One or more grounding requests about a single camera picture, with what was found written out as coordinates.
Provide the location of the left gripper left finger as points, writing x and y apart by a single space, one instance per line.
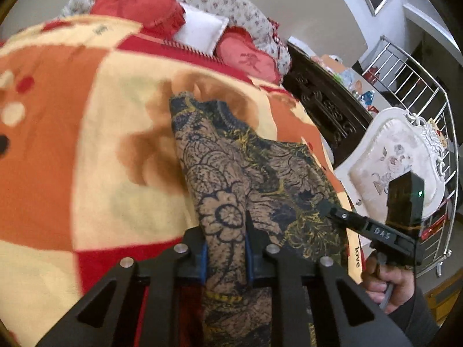
137 303

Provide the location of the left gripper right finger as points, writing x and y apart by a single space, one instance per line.
315 303

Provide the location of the floral brown blue garment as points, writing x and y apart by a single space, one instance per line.
233 175

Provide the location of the dark sleeve forearm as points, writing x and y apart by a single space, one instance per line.
414 318

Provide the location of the person's right hand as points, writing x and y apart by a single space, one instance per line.
389 285

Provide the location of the white upholstered chair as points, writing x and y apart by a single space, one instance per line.
395 142

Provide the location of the orange red cream blanket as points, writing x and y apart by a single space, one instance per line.
88 169

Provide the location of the dark carved nightstand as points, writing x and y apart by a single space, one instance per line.
339 117

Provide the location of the white metal rack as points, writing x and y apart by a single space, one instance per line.
399 80

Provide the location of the right red heart cushion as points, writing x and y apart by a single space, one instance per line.
236 49

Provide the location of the red heart cushion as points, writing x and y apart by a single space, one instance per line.
164 18
236 49

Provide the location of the white small pillow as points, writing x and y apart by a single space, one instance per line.
201 30

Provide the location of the left red heart cushion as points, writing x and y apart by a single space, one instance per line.
164 18

